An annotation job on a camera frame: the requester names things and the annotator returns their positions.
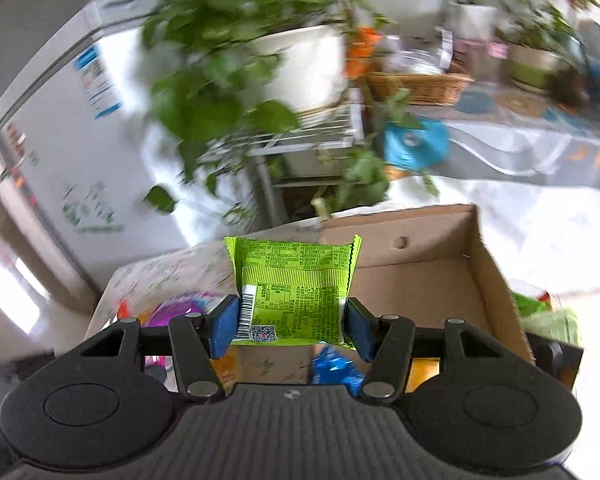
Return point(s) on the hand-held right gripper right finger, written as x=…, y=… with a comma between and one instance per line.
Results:
x=359, y=332

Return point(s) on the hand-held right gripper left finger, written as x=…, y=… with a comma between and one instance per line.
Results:
x=223, y=327

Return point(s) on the golden yellow snack packet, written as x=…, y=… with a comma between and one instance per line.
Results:
x=227, y=367

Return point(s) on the green snack packet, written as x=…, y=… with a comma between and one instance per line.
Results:
x=295, y=290

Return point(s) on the cardboard box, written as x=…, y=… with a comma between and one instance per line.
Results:
x=420, y=285

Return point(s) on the pink snack packet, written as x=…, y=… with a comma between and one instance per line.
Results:
x=155, y=365

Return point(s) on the shiny blue snack packet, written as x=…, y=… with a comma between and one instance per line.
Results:
x=335, y=367

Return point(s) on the purple snack packet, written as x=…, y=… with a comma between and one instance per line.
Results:
x=180, y=307

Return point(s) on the small yellow snack packet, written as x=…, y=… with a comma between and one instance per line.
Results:
x=425, y=375

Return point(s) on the red snack packet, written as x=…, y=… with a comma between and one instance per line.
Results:
x=123, y=310

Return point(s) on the green package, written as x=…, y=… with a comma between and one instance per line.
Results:
x=550, y=317

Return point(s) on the blue plastic bag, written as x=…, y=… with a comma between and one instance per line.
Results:
x=415, y=145

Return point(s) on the white plant stand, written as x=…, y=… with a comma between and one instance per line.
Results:
x=310, y=135

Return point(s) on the silver refrigerator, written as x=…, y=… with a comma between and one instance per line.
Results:
x=25, y=240

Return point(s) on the white chest freezer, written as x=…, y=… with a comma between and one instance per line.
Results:
x=130, y=125

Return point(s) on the grey covered side table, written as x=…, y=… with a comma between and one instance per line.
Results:
x=525, y=145

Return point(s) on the wicker basket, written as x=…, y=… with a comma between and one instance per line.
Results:
x=420, y=87

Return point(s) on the green pothos plant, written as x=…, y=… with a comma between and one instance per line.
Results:
x=220, y=60

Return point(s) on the white plant pot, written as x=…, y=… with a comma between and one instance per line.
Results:
x=305, y=65

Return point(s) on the orange object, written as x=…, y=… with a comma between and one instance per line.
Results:
x=362, y=50

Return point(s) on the plant in green pot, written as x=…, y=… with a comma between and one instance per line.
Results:
x=535, y=65

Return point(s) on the small plant in white pot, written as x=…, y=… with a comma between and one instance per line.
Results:
x=472, y=15

